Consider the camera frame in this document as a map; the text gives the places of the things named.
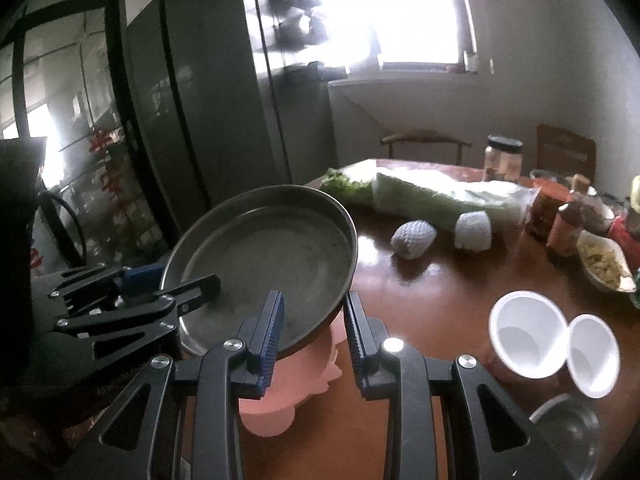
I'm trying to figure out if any white dish with food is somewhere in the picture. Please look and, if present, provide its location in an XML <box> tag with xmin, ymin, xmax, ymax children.
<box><xmin>575</xmin><ymin>230</ymin><xmax>637</xmax><ymax>293</ymax></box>

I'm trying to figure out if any fruit in white foam net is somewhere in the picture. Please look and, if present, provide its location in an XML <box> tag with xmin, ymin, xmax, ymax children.
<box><xmin>454</xmin><ymin>211</ymin><xmax>493</xmax><ymax>251</ymax></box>
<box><xmin>391</xmin><ymin>219</ymin><xmax>437</xmax><ymax>261</ymax></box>

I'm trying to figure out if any black-lidded glass jar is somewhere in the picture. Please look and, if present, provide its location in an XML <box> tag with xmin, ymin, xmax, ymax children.
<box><xmin>483</xmin><ymin>135</ymin><xmax>524</xmax><ymax>182</ymax></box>

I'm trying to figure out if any red box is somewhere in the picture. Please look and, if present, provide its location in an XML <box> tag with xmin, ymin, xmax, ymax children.
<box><xmin>610</xmin><ymin>215</ymin><xmax>640</xmax><ymax>247</ymax></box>

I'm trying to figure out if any round steel plate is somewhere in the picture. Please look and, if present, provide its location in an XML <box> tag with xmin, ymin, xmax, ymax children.
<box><xmin>160</xmin><ymin>185</ymin><xmax>358</xmax><ymax>361</ymax></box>

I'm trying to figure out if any green lettuce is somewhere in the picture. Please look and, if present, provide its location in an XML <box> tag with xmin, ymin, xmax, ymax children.
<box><xmin>320</xmin><ymin>167</ymin><xmax>379</xmax><ymax>206</ymax></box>

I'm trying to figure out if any window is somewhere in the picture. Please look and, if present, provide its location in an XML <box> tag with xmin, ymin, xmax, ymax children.
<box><xmin>310</xmin><ymin>0</ymin><xmax>478</xmax><ymax>75</ymax></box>

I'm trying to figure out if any black cable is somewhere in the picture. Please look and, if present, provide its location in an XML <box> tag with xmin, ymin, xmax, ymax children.
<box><xmin>42</xmin><ymin>191</ymin><xmax>88</xmax><ymax>267</ymax></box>

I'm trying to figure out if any red paper decoration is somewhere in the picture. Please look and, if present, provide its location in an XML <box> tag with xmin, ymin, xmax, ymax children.
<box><xmin>87</xmin><ymin>127</ymin><xmax>127</xmax><ymax>196</ymax></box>

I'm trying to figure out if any black-framed glass door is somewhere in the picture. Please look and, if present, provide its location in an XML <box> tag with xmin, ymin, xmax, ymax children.
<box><xmin>0</xmin><ymin>0</ymin><xmax>132</xmax><ymax>271</ymax></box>

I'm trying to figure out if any steel bowl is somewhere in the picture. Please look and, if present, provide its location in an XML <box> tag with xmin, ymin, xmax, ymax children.
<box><xmin>529</xmin><ymin>392</ymin><xmax>601</xmax><ymax>480</ymax></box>

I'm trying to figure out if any cluttered storage rack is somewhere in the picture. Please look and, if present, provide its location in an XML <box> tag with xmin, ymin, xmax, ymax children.
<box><xmin>250</xmin><ymin>0</ymin><xmax>336</xmax><ymax>77</ymax></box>

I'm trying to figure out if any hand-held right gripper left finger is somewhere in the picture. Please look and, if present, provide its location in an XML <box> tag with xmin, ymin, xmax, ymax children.
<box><xmin>70</xmin><ymin>290</ymin><xmax>286</xmax><ymax>480</ymax></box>

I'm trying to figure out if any pink flower-shaped plate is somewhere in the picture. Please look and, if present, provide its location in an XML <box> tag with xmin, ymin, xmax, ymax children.
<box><xmin>239</xmin><ymin>317</ymin><xmax>343</xmax><ymax>438</ymax></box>

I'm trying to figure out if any red-lidded sauce jar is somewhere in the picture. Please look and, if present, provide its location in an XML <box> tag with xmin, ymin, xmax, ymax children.
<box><xmin>525</xmin><ymin>180</ymin><xmax>571</xmax><ymax>241</ymax></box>

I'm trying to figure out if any curved-back wooden chair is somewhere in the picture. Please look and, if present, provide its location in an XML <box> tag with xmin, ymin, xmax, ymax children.
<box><xmin>380</xmin><ymin>130</ymin><xmax>473</xmax><ymax>166</ymax></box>

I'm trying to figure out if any grey refrigerator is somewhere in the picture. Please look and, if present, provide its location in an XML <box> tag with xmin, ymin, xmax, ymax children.
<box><xmin>122</xmin><ymin>0</ymin><xmax>296</xmax><ymax>233</ymax></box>

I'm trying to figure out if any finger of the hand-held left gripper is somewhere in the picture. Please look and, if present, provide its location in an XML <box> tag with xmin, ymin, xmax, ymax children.
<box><xmin>52</xmin><ymin>274</ymin><xmax>222</xmax><ymax>361</ymax></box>
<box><xmin>48</xmin><ymin>266</ymin><xmax>168</xmax><ymax>304</ymax></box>

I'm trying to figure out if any wrapped napa cabbage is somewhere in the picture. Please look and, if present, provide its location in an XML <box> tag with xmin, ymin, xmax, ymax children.
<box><xmin>372</xmin><ymin>159</ymin><xmax>541</xmax><ymax>233</ymax></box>

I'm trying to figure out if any brown sauce bottle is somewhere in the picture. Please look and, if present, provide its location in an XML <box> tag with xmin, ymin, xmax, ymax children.
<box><xmin>546</xmin><ymin>175</ymin><xmax>591</xmax><ymax>257</ymax></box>

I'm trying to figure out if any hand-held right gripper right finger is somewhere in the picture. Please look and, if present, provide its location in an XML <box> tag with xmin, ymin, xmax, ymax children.
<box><xmin>342</xmin><ymin>291</ymin><xmax>576</xmax><ymax>480</ymax></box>

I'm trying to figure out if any solid-back wooden chair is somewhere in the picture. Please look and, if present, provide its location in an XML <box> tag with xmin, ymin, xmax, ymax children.
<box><xmin>536</xmin><ymin>124</ymin><xmax>597</xmax><ymax>186</ymax></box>

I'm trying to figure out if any red paper noodle bowl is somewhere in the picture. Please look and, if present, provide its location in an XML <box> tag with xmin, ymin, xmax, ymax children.
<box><xmin>566</xmin><ymin>314</ymin><xmax>621</xmax><ymax>400</ymax></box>
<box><xmin>475</xmin><ymin>290</ymin><xmax>571</xmax><ymax>378</ymax></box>

